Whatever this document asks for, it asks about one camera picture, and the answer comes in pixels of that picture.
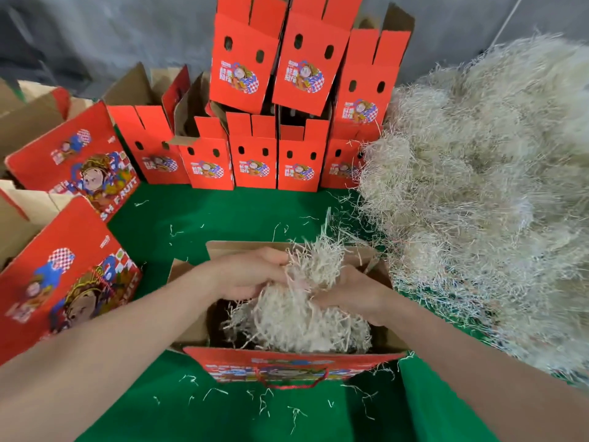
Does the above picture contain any person's right hand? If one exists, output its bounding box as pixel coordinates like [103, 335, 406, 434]
[308, 262, 402, 326]

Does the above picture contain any person's left hand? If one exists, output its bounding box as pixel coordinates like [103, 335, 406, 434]
[193, 246, 296, 304]

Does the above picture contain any small straw filler clump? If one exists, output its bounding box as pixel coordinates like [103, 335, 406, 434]
[221, 230, 375, 355]

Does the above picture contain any pile of wood wool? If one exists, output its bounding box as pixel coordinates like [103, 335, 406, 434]
[354, 34, 589, 383]

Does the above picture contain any group of red boxes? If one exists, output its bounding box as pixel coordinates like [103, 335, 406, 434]
[0, 78, 145, 366]

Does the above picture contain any person's right forearm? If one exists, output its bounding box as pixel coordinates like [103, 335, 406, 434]
[382, 294, 589, 442]

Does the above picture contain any person's left forearm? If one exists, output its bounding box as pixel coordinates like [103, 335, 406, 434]
[0, 271, 217, 442]

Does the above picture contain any white pole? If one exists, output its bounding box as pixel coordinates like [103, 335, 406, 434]
[488, 0, 528, 48]

